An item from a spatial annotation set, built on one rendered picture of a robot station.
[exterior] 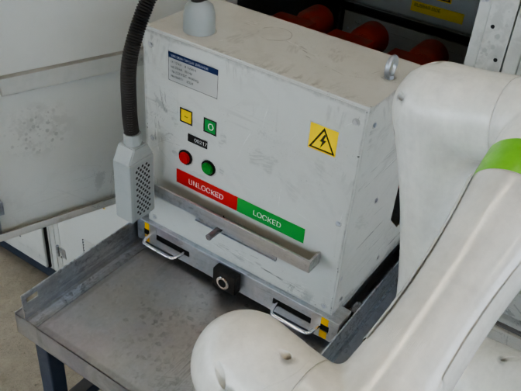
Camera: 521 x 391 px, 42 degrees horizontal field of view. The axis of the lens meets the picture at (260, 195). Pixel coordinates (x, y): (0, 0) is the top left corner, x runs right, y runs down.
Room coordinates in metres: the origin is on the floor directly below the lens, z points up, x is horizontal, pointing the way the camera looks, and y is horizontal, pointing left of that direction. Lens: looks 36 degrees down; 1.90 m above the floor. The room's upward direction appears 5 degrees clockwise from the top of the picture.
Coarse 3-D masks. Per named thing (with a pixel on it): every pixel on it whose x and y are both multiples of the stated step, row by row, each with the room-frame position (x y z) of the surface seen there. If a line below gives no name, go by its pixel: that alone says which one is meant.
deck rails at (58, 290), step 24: (120, 240) 1.20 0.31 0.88; (72, 264) 1.07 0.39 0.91; (96, 264) 1.13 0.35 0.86; (120, 264) 1.15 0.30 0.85; (48, 288) 1.02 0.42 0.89; (72, 288) 1.06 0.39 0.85; (384, 288) 1.12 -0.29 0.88; (24, 312) 0.96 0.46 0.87; (48, 312) 0.99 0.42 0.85; (360, 312) 1.01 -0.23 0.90; (336, 336) 0.93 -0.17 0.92
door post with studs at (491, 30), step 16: (496, 0) 1.23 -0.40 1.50; (512, 0) 1.22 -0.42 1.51; (480, 16) 1.25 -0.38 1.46; (496, 16) 1.23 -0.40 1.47; (512, 16) 1.21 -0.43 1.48; (480, 32) 1.24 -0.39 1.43; (496, 32) 1.22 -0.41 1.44; (480, 48) 1.23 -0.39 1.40; (496, 48) 1.22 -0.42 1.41; (464, 64) 1.25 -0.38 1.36; (480, 64) 1.23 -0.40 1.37; (496, 64) 1.21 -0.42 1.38
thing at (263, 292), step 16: (144, 224) 1.22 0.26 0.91; (160, 240) 1.20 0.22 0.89; (176, 240) 1.17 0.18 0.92; (192, 256) 1.15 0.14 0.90; (208, 256) 1.12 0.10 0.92; (208, 272) 1.12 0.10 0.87; (240, 272) 1.08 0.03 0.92; (240, 288) 1.08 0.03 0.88; (256, 288) 1.05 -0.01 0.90; (272, 288) 1.04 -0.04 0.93; (272, 304) 1.03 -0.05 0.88; (288, 304) 1.01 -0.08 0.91; (304, 304) 1.00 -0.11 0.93; (304, 320) 0.99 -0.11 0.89; (336, 320) 0.96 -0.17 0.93
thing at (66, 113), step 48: (0, 0) 1.28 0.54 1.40; (48, 0) 1.34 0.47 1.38; (96, 0) 1.41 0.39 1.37; (0, 48) 1.27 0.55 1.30; (48, 48) 1.34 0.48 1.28; (96, 48) 1.40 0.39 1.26; (0, 96) 1.26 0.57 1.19; (48, 96) 1.33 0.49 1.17; (96, 96) 1.40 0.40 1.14; (144, 96) 1.48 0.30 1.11; (0, 144) 1.25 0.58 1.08; (48, 144) 1.32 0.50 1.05; (96, 144) 1.39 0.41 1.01; (0, 192) 1.24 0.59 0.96; (48, 192) 1.31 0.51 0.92; (96, 192) 1.39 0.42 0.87; (0, 240) 1.20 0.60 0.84
